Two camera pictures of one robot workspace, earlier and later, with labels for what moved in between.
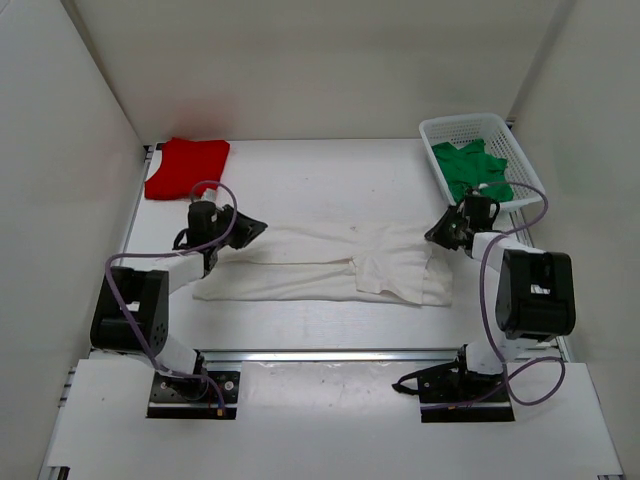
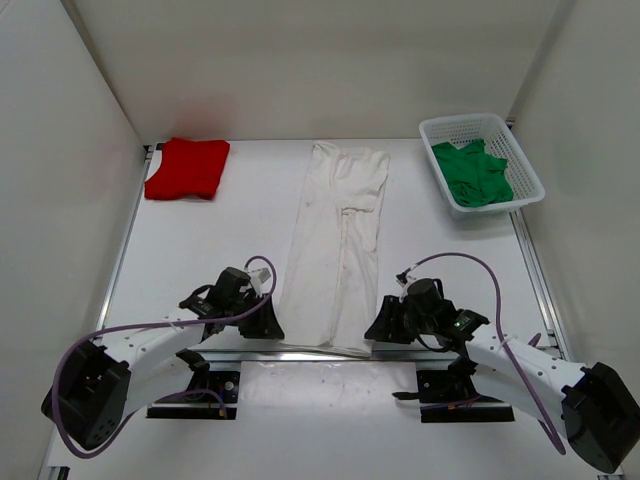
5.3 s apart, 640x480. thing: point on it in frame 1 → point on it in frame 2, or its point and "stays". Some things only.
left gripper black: (246, 230) → (265, 326)
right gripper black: (439, 234) → (387, 327)
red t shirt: (187, 168) stays
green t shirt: (471, 170) stays
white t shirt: (330, 261) → (328, 290)
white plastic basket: (462, 130) stays
